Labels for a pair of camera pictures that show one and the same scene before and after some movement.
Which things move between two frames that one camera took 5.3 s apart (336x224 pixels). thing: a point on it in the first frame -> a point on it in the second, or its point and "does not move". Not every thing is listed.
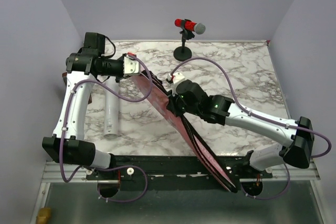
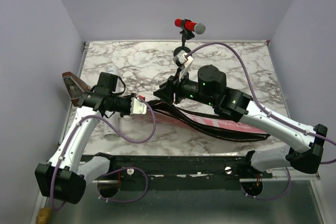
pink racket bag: [160, 97] -> [206, 124]
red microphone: [199, 28] does not move
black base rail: [172, 172] does not move
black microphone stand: [183, 53] does not move
